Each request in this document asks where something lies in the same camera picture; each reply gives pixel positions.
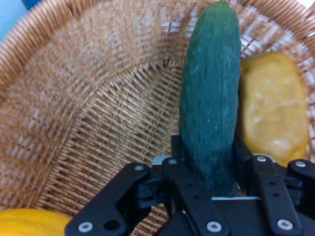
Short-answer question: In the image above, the dark blue foam block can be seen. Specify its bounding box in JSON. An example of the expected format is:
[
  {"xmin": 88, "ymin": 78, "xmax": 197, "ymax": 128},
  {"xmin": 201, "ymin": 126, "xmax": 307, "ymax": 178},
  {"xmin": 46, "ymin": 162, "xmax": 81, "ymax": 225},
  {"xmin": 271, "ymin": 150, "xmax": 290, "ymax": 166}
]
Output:
[{"xmin": 21, "ymin": 0, "xmax": 40, "ymax": 11}]

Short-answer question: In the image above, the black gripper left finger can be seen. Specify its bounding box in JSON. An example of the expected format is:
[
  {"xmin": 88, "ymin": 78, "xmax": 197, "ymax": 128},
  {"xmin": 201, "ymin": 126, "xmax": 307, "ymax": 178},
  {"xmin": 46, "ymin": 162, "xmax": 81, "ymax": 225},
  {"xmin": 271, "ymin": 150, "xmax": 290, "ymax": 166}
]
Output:
[{"xmin": 65, "ymin": 135, "xmax": 231, "ymax": 236}]

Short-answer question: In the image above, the yellow bell pepper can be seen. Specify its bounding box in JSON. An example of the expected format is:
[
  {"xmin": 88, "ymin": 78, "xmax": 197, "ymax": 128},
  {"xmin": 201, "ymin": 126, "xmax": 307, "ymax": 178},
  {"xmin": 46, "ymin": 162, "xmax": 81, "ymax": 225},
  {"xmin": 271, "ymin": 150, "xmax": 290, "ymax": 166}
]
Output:
[{"xmin": 0, "ymin": 208, "xmax": 73, "ymax": 236}]

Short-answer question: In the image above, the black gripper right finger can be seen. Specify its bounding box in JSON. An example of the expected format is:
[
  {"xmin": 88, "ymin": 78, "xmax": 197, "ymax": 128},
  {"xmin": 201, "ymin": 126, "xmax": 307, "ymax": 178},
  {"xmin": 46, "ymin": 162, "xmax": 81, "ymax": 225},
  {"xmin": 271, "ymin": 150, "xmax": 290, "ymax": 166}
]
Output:
[{"xmin": 233, "ymin": 135, "xmax": 315, "ymax": 236}]

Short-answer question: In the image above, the orange-yellow bell pepper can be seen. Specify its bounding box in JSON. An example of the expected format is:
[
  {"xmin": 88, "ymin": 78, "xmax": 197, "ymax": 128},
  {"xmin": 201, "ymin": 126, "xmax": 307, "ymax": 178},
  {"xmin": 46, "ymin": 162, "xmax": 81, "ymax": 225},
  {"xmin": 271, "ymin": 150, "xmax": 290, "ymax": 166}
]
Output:
[{"xmin": 240, "ymin": 51, "xmax": 311, "ymax": 168}]

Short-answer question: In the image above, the light blue foam block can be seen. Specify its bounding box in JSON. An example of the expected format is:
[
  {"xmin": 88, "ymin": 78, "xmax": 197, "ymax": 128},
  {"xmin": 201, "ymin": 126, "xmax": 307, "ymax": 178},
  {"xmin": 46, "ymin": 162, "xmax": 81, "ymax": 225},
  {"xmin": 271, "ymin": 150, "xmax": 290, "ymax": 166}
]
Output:
[{"xmin": 0, "ymin": 0, "xmax": 28, "ymax": 41}]

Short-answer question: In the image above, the brown wicker basket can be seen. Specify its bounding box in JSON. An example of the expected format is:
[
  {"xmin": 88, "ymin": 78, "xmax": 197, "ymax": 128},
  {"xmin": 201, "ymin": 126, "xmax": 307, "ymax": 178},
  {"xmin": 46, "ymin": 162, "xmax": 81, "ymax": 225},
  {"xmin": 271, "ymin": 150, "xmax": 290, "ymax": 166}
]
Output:
[{"xmin": 0, "ymin": 0, "xmax": 315, "ymax": 236}]

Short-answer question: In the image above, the dark green cucumber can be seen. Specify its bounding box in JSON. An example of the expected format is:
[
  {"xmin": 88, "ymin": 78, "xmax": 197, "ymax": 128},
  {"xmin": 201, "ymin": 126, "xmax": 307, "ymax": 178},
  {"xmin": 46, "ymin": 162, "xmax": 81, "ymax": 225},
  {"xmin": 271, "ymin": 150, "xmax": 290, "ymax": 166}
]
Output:
[{"xmin": 178, "ymin": 1, "xmax": 242, "ymax": 199}]

